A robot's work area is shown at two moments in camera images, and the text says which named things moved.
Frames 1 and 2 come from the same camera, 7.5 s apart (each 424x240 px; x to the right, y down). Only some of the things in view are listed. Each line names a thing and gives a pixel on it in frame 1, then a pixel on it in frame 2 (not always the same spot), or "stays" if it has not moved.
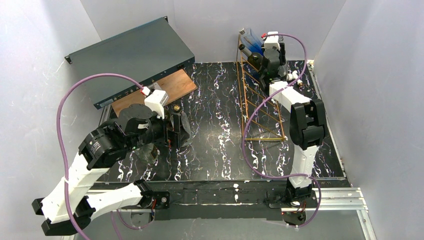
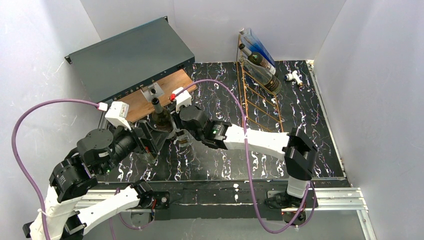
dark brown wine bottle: [256, 58] stays
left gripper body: [171, 129] → [142, 138]
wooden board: [175, 86] stays
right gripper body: [257, 59] → [178, 126]
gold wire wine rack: [261, 119] stays
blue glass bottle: [249, 40] stays
